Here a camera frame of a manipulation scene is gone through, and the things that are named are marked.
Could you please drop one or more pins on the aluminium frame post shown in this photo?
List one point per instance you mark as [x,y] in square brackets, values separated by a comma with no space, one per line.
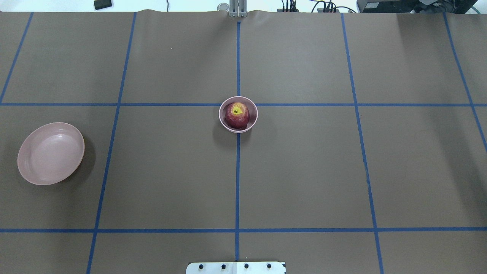
[238,8]

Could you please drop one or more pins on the far orange black hub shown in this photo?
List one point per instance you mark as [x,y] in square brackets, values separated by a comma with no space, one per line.
[289,6]

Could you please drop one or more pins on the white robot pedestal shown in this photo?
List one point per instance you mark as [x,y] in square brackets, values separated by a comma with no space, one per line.
[252,267]

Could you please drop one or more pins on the black power supply box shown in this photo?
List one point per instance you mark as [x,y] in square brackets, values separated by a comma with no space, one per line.
[385,6]

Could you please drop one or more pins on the pink plate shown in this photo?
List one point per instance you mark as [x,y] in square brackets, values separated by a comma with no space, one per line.
[51,154]

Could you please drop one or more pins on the orange black hub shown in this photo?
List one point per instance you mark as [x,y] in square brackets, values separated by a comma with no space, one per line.
[328,7]
[289,6]

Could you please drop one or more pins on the near orange black hub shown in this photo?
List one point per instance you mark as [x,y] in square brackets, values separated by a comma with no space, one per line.
[328,7]

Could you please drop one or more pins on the red apple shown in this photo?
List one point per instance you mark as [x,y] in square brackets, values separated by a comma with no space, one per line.
[237,115]

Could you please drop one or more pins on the small black square device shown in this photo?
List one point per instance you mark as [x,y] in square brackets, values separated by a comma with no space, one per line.
[102,4]

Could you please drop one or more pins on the pink bowl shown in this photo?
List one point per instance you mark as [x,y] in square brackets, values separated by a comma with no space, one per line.
[253,113]

